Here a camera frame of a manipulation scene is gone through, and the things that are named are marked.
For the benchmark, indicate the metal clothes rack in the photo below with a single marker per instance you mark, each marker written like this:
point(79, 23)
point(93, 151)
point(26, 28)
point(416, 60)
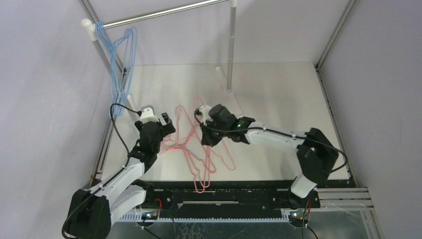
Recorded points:
point(183, 48)

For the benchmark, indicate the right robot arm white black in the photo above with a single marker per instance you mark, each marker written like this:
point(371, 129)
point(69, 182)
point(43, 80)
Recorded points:
point(314, 152)

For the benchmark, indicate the pink wire hanger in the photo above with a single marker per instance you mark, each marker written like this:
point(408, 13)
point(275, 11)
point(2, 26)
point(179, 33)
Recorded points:
point(200, 183)
point(200, 168)
point(180, 142)
point(226, 158)

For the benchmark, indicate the circuit board with wires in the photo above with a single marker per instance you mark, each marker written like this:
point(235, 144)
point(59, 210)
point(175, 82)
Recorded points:
point(298, 220)
point(148, 218)

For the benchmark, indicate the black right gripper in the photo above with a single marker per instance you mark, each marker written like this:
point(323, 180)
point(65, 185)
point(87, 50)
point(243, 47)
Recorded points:
point(208, 132)

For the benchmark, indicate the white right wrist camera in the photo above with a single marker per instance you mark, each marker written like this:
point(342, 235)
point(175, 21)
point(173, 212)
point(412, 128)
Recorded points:
point(204, 111)

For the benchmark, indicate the left circuit board with wires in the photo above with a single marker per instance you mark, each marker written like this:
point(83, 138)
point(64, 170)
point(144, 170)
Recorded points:
point(148, 218)

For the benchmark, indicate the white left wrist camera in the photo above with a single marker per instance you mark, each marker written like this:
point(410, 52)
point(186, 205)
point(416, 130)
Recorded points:
point(148, 114)

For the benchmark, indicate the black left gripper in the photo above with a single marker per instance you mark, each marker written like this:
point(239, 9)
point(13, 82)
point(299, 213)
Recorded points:
point(167, 129)

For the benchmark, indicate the right circuit board with wires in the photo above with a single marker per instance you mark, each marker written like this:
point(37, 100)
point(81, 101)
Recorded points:
point(298, 220)

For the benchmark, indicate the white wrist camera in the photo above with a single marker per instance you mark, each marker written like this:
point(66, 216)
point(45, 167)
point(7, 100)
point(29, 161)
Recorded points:
point(148, 114)
point(204, 111)

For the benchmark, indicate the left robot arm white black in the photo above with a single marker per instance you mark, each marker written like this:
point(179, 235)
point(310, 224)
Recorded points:
point(93, 211)

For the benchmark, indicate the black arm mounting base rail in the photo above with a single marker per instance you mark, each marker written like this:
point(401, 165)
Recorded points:
point(237, 200)

